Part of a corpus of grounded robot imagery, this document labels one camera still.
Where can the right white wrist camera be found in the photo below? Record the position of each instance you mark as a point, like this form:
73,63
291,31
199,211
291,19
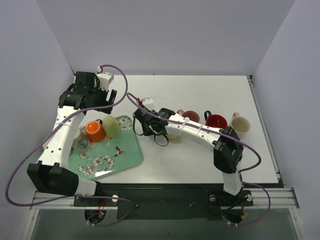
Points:
147,103

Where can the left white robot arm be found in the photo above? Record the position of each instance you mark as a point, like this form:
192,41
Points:
51,174

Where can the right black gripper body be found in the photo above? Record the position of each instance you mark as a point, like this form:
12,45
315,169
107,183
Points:
142,116

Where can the green floral tray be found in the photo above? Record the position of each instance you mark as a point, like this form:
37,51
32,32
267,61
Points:
109,156

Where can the orange mug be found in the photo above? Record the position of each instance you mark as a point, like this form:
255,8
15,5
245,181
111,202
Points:
95,132

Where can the beige bird mug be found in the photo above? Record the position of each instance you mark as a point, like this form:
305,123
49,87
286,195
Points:
240,125

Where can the pale green mug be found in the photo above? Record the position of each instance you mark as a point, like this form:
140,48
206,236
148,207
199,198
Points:
111,127

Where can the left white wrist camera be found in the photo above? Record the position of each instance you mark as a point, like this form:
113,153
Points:
105,78

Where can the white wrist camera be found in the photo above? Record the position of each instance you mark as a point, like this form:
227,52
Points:
105,78
147,103

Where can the pink mug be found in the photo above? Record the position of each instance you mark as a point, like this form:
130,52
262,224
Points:
192,115

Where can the cream dragon mug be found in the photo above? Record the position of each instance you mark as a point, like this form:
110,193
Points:
81,144

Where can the yellow mug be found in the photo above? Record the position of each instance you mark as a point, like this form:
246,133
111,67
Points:
173,137

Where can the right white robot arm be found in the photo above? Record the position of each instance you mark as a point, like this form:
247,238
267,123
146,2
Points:
223,143

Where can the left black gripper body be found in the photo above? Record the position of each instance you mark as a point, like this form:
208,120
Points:
110,100

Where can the black gold-rimmed mug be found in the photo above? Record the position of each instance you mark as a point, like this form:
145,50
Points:
215,120

